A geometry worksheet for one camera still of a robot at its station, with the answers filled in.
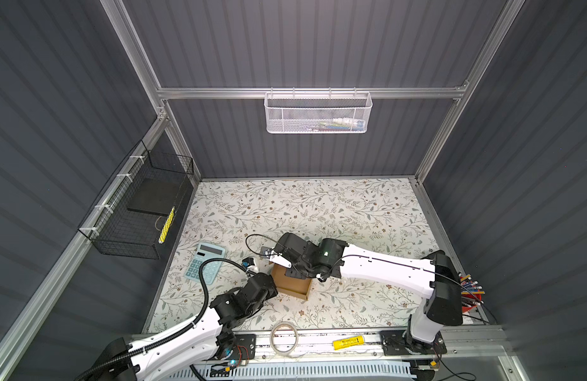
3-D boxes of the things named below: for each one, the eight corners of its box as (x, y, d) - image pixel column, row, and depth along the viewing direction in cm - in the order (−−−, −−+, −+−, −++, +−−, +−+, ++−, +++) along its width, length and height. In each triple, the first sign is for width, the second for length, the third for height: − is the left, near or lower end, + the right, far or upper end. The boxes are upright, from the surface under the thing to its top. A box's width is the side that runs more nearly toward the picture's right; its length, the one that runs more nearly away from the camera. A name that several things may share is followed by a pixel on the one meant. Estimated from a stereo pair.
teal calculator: (184, 277, 90) (180, 273, 87) (202, 246, 99) (199, 241, 96) (212, 285, 88) (209, 281, 85) (228, 252, 97) (225, 247, 94)
